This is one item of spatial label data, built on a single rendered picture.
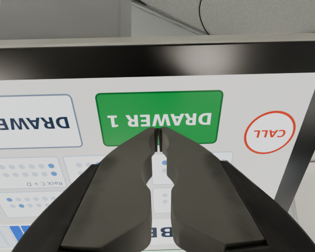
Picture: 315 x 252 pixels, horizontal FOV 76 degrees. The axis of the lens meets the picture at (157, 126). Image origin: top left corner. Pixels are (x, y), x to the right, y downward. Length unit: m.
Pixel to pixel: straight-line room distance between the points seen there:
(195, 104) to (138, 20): 1.32
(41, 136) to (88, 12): 0.18
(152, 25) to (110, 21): 1.21
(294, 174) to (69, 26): 0.30
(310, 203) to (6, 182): 3.77
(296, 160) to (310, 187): 3.58
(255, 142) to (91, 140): 0.14
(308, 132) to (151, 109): 0.13
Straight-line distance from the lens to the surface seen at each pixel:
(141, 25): 1.44
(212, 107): 0.16
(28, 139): 0.19
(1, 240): 0.31
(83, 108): 0.16
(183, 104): 0.15
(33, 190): 0.23
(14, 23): 0.34
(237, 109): 0.17
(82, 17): 0.31
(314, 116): 0.20
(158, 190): 0.20
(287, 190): 0.24
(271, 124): 0.18
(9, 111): 0.19
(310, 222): 3.90
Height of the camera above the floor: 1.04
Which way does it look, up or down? 11 degrees down
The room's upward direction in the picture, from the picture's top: 178 degrees clockwise
